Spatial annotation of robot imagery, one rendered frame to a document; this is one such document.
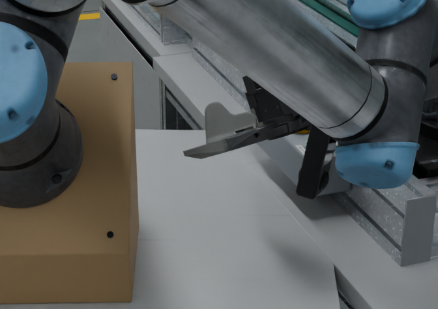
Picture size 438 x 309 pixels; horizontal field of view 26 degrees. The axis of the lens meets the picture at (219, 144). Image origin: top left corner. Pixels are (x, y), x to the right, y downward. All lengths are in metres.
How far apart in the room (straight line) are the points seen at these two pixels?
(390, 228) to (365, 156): 0.42
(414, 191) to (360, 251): 0.12
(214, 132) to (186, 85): 0.78
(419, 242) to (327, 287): 0.14
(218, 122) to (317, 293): 0.27
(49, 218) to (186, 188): 0.34
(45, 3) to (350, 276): 0.53
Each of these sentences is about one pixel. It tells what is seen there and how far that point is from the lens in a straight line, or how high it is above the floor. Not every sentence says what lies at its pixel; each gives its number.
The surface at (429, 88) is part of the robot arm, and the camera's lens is 1.05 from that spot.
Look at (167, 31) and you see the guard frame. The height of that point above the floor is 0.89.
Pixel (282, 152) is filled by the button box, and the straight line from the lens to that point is 1.41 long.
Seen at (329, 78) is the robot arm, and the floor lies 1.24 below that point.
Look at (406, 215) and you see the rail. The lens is 1.25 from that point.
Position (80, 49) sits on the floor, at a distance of 4.79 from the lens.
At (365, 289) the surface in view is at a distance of 1.24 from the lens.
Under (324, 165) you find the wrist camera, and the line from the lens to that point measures 1.12.
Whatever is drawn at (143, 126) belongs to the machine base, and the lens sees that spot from 2.29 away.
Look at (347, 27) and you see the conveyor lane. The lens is 1.95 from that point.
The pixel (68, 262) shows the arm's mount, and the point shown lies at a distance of 1.18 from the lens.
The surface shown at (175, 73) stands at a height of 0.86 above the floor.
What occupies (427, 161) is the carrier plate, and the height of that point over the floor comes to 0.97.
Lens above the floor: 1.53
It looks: 25 degrees down
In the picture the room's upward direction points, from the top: straight up
